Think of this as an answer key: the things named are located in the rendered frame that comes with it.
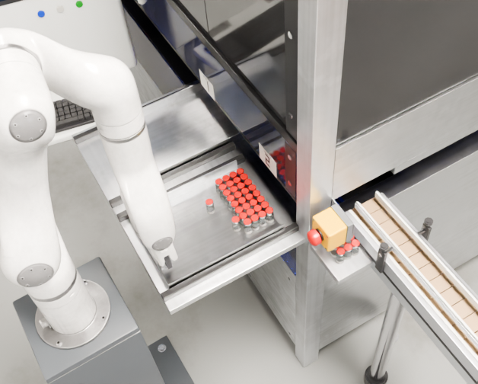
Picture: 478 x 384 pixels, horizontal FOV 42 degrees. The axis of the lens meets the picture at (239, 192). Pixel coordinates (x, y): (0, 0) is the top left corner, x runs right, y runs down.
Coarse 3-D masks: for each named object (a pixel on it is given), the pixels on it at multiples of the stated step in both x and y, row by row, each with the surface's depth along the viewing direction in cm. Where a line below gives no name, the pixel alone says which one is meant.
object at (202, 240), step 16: (208, 176) 175; (176, 192) 173; (192, 192) 175; (208, 192) 175; (176, 208) 172; (192, 208) 172; (224, 208) 171; (176, 224) 169; (192, 224) 169; (208, 224) 169; (224, 224) 168; (272, 224) 167; (176, 240) 166; (192, 240) 166; (208, 240) 165; (224, 240) 165; (240, 240) 165; (256, 240) 161; (192, 256) 163; (208, 256) 162; (224, 256) 159; (160, 272) 160; (176, 272) 160; (192, 272) 156
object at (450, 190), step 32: (448, 160) 176; (384, 192) 171; (416, 192) 176; (448, 192) 188; (416, 224) 192; (448, 224) 207; (448, 256) 230; (288, 288) 201; (352, 288) 202; (384, 288) 218; (288, 320) 221; (352, 320) 224
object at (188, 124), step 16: (176, 96) 196; (192, 96) 199; (208, 96) 198; (144, 112) 194; (160, 112) 195; (176, 112) 195; (192, 112) 194; (208, 112) 194; (160, 128) 191; (176, 128) 191; (192, 128) 190; (208, 128) 190; (224, 128) 189; (160, 144) 187; (176, 144) 187; (192, 144) 186; (208, 144) 186; (224, 144) 183; (160, 160) 183; (176, 160) 183; (192, 160) 181
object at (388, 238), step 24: (360, 216) 161; (384, 216) 160; (360, 240) 160; (384, 240) 153; (408, 240) 156; (384, 264) 153; (408, 264) 147; (432, 264) 151; (408, 288) 147; (432, 288) 143; (456, 288) 147; (432, 312) 143; (456, 312) 139; (432, 336) 147; (456, 336) 140; (456, 360) 142
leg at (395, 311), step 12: (396, 300) 167; (396, 312) 172; (384, 324) 181; (396, 324) 177; (384, 336) 186; (396, 336) 186; (384, 348) 192; (384, 360) 199; (372, 372) 210; (384, 372) 209
